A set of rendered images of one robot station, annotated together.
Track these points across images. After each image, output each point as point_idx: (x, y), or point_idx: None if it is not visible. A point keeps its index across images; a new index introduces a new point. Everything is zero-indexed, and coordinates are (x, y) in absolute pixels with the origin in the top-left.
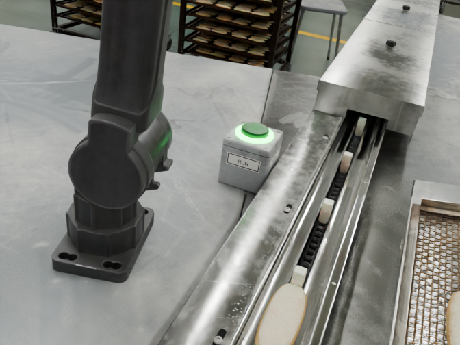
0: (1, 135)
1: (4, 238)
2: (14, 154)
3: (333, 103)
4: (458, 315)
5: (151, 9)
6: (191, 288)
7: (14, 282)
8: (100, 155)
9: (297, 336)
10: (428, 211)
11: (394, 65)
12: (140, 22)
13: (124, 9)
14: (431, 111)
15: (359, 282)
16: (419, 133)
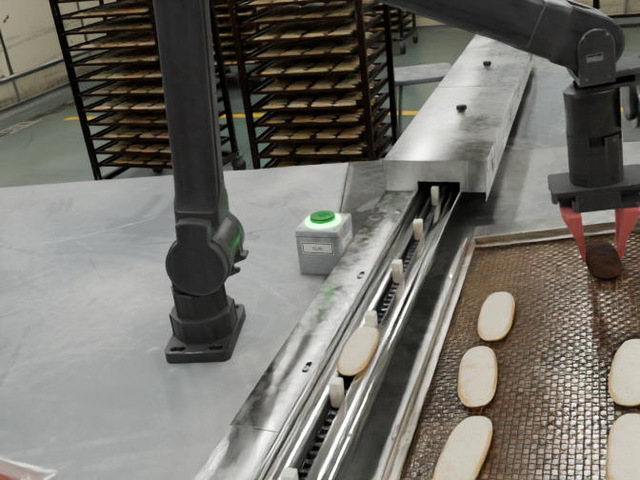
0: (92, 279)
1: (121, 350)
2: (110, 290)
3: (403, 179)
4: (487, 307)
5: (204, 134)
6: None
7: (138, 376)
8: (188, 251)
9: (371, 358)
10: (481, 247)
11: (463, 129)
12: (198, 145)
13: (186, 139)
14: (521, 166)
15: (434, 321)
16: (505, 190)
